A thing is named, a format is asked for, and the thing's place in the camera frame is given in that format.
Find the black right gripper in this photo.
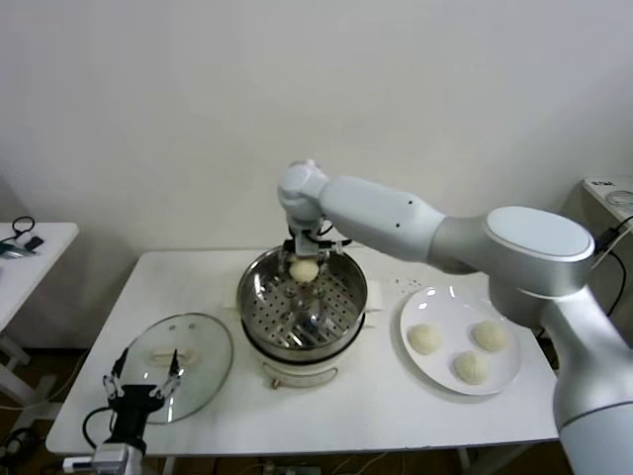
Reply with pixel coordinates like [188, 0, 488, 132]
[279, 227, 331, 281]

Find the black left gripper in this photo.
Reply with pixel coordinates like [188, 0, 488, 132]
[102, 348, 182, 445]

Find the white steamed baozi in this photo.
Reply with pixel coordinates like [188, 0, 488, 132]
[473, 320, 509, 353]
[407, 323, 443, 356]
[453, 349, 491, 385]
[289, 260, 318, 283]

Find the round glass pot lid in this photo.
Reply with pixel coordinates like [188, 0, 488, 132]
[114, 312, 234, 426]

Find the stainless steel steamer basket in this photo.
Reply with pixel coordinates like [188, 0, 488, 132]
[225, 245, 385, 351]

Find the white electric cooker base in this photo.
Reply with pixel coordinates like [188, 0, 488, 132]
[240, 311, 380, 390]

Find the white side table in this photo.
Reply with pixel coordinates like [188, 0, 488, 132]
[579, 175, 633, 258]
[0, 222, 80, 407]

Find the white round plate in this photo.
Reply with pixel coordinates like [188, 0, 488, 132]
[399, 285, 523, 396]

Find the black power adapter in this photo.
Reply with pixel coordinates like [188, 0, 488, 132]
[595, 226, 619, 254]

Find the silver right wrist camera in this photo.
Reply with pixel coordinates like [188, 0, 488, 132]
[295, 231, 321, 259]

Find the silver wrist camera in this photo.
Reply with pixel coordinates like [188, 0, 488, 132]
[62, 443, 137, 475]
[295, 231, 321, 259]

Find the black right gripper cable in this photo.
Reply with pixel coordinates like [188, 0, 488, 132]
[316, 222, 353, 249]

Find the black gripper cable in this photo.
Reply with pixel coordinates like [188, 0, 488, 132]
[316, 222, 353, 249]
[82, 406, 118, 452]

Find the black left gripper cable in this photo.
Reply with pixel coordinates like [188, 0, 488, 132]
[82, 406, 118, 452]

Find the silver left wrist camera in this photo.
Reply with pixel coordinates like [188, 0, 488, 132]
[62, 443, 137, 475]

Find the black floor cable bundle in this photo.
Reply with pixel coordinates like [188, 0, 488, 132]
[0, 427, 39, 459]

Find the black adapter cable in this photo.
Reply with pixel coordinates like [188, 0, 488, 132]
[600, 249, 627, 318]

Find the white wall cable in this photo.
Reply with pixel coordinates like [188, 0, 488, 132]
[592, 215, 633, 258]

